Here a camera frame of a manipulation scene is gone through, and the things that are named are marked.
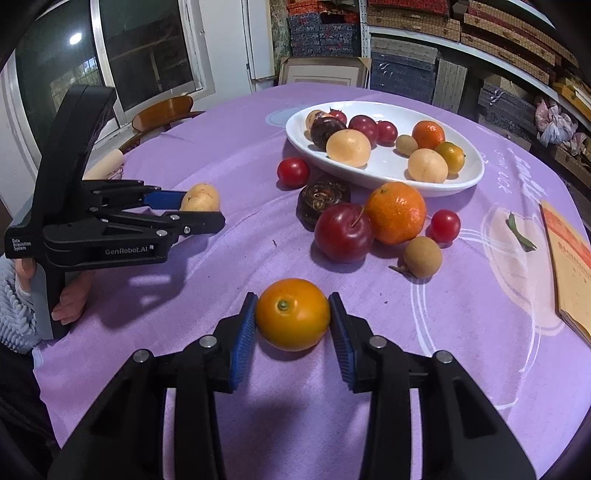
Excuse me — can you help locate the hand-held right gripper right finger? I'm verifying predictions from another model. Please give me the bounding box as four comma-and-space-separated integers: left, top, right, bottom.
328, 292, 539, 480

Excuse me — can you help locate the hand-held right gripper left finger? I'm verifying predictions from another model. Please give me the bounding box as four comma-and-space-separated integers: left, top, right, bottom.
48, 292, 259, 480

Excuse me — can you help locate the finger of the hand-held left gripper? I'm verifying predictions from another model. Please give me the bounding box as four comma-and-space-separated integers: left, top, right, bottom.
83, 179, 191, 211
98, 210, 226, 237

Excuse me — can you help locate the yellow-orange kumquat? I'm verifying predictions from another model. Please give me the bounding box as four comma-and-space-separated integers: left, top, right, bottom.
434, 141, 467, 175
255, 278, 332, 352

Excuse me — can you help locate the dark water chestnut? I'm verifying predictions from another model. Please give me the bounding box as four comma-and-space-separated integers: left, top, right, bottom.
309, 117, 348, 151
296, 179, 352, 230

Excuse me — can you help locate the white oval plate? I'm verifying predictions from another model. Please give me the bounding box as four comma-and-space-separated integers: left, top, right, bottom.
285, 100, 485, 199

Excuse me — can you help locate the red plum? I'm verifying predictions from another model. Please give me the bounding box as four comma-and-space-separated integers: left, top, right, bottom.
348, 114, 379, 144
314, 203, 375, 264

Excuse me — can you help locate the person's left forearm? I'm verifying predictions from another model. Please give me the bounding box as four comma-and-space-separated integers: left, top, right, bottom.
0, 258, 38, 356

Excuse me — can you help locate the person's left hand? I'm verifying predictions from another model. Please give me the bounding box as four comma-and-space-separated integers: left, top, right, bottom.
11, 258, 96, 325

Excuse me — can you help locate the purple printed tablecloth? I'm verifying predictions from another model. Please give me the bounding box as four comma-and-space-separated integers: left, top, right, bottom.
32, 83, 591, 480

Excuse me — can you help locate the light brown wooden chair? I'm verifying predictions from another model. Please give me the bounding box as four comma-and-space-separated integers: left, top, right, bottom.
119, 95, 206, 154

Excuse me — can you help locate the large red tomato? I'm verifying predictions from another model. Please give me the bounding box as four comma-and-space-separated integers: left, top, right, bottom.
276, 157, 311, 189

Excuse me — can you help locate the white framed window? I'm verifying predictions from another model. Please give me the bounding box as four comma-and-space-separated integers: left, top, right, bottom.
0, 0, 219, 155

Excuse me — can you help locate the blemished tan round fruit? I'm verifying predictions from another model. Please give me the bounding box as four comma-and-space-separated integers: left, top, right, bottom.
325, 129, 372, 164

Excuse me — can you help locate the white board panel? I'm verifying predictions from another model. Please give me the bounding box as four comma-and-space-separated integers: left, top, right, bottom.
242, 0, 279, 87

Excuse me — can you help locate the green marbled panel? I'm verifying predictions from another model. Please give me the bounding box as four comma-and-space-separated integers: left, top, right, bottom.
270, 0, 290, 87

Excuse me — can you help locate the dark green leaf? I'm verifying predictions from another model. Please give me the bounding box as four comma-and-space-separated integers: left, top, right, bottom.
505, 211, 539, 254

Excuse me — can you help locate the stack of blue floral boxes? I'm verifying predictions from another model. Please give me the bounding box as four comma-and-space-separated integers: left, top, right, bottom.
286, 0, 366, 59

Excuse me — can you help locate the grey metal shelf rack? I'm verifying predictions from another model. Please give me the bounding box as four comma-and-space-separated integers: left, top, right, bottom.
358, 0, 591, 195

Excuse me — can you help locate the brown paper notebook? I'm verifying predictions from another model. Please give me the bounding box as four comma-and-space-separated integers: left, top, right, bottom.
539, 199, 591, 348

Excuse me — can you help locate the stack of dark grey boxes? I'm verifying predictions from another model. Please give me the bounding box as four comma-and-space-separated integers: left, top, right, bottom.
369, 37, 537, 140

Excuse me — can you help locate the stack of red speckled boxes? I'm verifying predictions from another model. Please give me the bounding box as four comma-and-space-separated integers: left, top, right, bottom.
368, 0, 451, 16

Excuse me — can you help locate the pink crumpled plastic bag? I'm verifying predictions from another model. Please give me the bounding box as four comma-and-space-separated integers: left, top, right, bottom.
534, 95, 590, 156

